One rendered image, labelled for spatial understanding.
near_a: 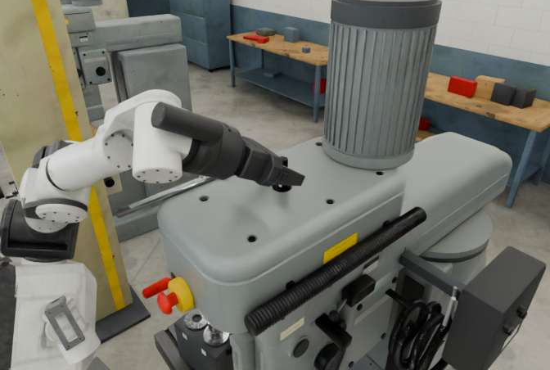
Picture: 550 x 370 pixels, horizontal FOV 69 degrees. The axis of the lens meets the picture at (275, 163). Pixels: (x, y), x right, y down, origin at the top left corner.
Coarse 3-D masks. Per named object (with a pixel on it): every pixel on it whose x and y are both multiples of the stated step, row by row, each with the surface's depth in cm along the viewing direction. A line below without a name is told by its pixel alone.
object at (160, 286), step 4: (160, 280) 80; (164, 280) 80; (168, 280) 80; (152, 284) 79; (156, 284) 79; (160, 284) 79; (164, 284) 79; (148, 288) 78; (152, 288) 78; (156, 288) 78; (160, 288) 79; (164, 288) 79; (168, 288) 80; (144, 292) 78; (148, 292) 78; (152, 292) 78; (156, 292) 78; (144, 296) 78; (148, 296) 78
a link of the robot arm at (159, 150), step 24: (144, 120) 54; (168, 120) 51; (192, 120) 53; (216, 120) 57; (144, 144) 53; (168, 144) 54; (192, 144) 57; (216, 144) 59; (144, 168) 52; (168, 168) 53; (192, 168) 59
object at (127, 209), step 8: (184, 184) 76; (192, 184) 76; (200, 184) 77; (160, 192) 73; (168, 192) 73; (176, 192) 74; (144, 200) 71; (152, 200) 71; (160, 200) 72; (120, 208) 69; (128, 208) 69; (136, 208) 69; (120, 216) 68
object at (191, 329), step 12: (192, 312) 146; (180, 324) 143; (192, 324) 142; (204, 324) 142; (180, 336) 145; (192, 336) 139; (204, 336) 137; (228, 336) 138; (180, 348) 149; (192, 348) 141; (204, 348) 135; (216, 348) 135; (192, 360) 146; (204, 360) 139; (216, 360) 132; (228, 360) 139
